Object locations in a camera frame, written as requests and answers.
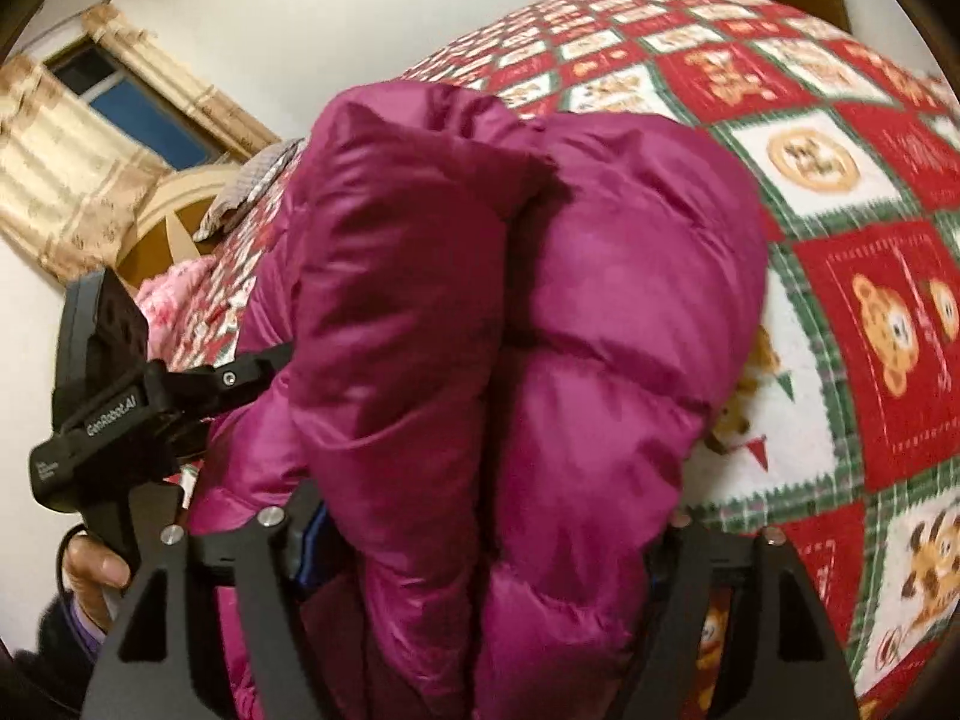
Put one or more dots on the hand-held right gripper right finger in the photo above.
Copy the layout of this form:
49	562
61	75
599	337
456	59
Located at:
679	585

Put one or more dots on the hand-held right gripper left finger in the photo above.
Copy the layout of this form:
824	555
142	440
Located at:
311	540

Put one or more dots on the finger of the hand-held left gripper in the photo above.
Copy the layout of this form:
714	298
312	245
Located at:
225	379

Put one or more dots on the magenta down jacket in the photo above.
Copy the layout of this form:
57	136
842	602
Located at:
450	315

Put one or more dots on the person's left forearm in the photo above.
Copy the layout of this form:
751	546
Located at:
52	660

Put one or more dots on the person's left hand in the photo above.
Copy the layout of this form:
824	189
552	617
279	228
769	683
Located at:
94	577

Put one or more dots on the pink fluffy cloth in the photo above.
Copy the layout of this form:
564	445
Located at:
169	307

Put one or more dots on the cream wooden headboard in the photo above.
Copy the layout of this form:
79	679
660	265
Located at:
161	217

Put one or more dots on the grey patterned pillow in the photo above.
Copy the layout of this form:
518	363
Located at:
247	184

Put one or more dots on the window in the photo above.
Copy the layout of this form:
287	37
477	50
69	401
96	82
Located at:
127	101

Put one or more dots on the red printed blanket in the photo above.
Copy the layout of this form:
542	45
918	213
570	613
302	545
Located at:
862	240

